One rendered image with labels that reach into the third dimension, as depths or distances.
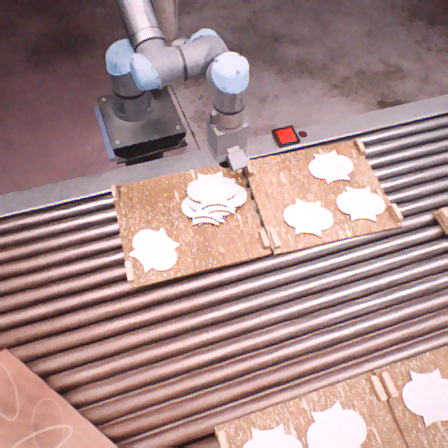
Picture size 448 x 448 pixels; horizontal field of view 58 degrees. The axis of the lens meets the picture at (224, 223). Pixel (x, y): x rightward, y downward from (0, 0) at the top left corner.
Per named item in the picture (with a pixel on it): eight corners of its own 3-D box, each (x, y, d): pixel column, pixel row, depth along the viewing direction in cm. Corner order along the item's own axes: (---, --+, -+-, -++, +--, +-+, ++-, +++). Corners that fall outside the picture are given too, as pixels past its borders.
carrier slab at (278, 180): (241, 164, 134) (242, 161, 133) (354, 143, 140) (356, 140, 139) (274, 256, 117) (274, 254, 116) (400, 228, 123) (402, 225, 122)
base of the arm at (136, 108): (106, 97, 143) (100, 74, 135) (147, 87, 147) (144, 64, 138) (118, 127, 137) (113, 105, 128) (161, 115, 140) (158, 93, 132)
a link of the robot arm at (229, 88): (239, 44, 84) (257, 69, 80) (236, 86, 94) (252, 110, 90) (204, 53, 83) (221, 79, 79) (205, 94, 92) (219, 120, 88)
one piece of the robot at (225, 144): (225, 141, 88) (223, 185, 102) (261, 129, 90) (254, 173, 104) (203, 105, 93) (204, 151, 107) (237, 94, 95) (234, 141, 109)
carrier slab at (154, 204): (112, 189, 127) (111, 186, 126) (235, 163, 134) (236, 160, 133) (130, 290, 111) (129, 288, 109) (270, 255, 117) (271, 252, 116)
